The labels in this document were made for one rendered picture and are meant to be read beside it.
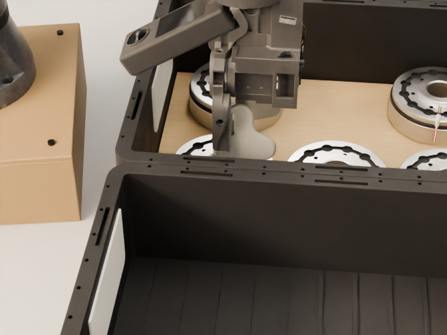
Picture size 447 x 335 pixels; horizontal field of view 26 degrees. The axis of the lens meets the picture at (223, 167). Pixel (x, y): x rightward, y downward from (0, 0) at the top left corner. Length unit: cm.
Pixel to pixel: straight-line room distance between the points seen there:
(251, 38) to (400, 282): 26
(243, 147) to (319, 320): 18
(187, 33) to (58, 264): 34
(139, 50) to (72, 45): 35
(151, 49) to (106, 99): 43
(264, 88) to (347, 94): 22
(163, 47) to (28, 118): 29
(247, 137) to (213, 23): 12
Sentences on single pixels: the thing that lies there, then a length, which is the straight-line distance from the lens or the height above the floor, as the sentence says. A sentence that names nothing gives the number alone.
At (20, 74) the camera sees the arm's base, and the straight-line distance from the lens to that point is 115.
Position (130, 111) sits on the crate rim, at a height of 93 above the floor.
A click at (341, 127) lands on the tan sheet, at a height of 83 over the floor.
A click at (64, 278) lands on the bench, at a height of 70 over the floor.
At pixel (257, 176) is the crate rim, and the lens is 83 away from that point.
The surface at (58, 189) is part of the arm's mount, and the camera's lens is 110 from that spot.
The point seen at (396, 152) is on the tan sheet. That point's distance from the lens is 102.
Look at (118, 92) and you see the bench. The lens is 132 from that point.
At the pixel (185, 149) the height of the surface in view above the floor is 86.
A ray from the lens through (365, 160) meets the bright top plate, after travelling 96.
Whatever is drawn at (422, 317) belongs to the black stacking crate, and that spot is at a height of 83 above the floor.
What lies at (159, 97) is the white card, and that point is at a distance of 99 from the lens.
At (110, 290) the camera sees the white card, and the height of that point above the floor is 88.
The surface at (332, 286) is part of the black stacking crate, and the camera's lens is 88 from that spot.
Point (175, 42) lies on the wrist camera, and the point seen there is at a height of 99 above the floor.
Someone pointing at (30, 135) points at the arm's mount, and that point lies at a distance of 110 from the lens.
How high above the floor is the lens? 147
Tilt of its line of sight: 40 degrees down
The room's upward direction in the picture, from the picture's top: straight up
